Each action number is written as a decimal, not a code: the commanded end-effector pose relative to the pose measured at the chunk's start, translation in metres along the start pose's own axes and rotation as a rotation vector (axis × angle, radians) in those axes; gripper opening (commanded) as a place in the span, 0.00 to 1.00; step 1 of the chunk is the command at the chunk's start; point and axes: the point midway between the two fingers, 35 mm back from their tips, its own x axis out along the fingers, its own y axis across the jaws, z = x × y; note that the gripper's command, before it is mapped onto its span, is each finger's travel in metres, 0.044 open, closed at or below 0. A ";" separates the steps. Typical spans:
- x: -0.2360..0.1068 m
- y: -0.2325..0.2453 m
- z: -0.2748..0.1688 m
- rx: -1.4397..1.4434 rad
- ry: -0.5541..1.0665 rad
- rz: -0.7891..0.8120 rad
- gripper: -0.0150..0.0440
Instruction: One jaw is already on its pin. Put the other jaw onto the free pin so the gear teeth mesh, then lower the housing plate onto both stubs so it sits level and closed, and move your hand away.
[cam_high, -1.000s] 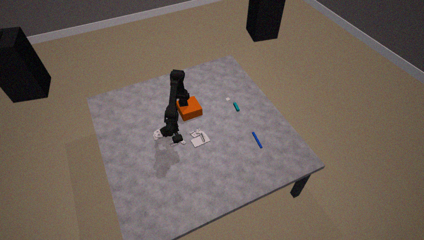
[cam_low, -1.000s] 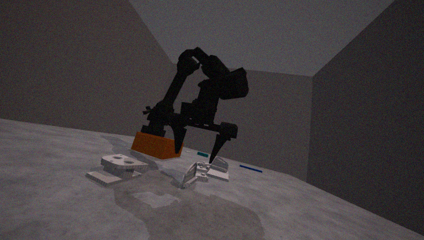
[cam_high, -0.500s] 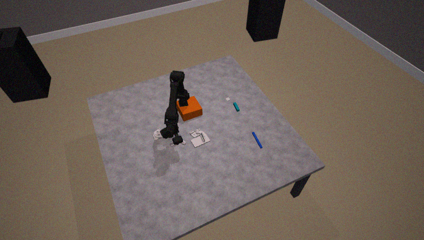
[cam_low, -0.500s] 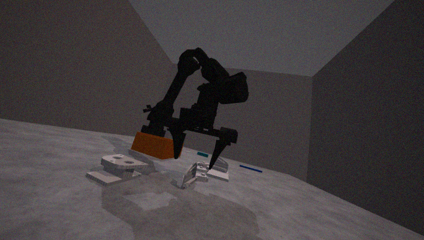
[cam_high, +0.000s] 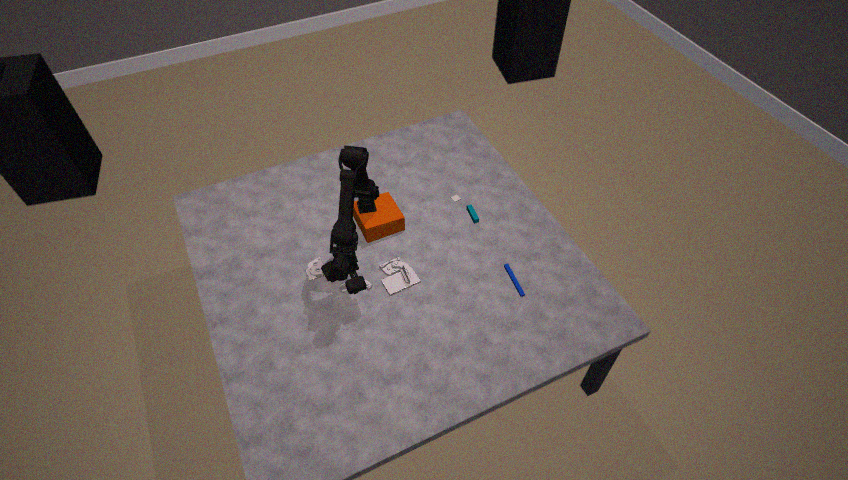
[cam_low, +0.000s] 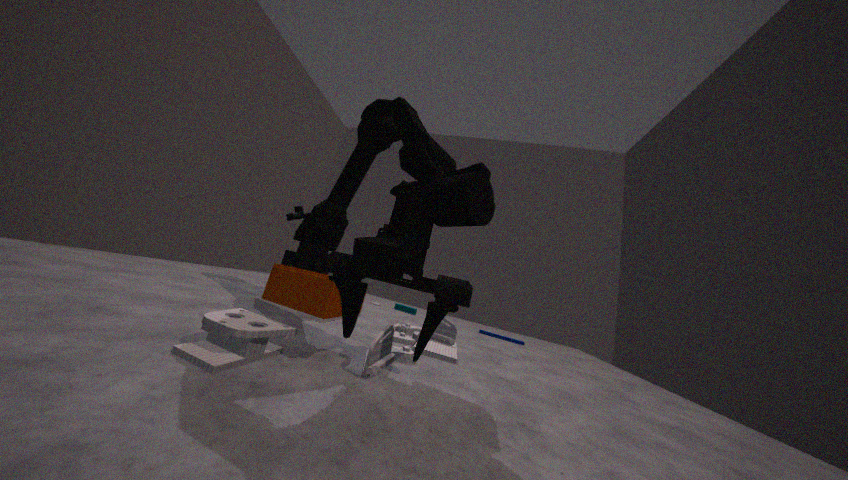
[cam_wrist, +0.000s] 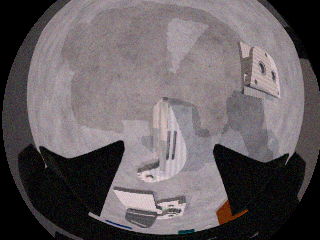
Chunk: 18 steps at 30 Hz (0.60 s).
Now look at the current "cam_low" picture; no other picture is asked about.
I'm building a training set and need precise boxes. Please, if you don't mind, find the teal flat bar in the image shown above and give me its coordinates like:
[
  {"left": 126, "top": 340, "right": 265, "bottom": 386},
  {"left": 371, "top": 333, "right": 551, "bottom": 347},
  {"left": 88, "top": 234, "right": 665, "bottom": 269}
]
[{"left": 394, "top": 304, "right": 417, "bottom": 315}]

